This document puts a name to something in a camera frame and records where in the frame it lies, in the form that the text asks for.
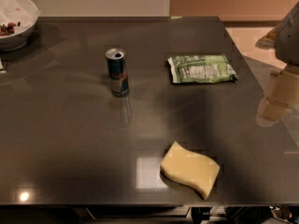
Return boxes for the red fruit pieces in bowl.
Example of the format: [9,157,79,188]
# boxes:
[0,22,21,36]

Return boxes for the redbull can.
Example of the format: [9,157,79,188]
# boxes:
[106,49,129,96]

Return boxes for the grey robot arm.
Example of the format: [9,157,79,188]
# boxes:
[256,2,299,127]

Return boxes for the white bowl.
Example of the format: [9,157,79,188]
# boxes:
[0,0,40,51]

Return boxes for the green jalapeno chip bag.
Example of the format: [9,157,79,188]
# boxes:
[167,54,238,84]

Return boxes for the yellow sponge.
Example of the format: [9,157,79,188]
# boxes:
[160,141,220,200]

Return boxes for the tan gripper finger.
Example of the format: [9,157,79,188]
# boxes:
[255,64,299,128]

